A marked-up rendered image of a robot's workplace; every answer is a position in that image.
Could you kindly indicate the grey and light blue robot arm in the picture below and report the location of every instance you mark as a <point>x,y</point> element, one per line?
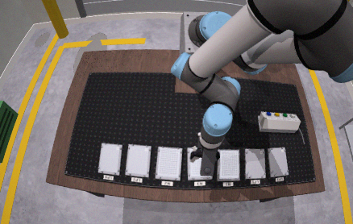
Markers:
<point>329,49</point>

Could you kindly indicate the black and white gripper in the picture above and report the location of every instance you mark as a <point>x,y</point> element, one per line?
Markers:
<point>197,153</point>

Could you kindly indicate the black perforated work table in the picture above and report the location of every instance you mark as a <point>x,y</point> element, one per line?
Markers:
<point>141,108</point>

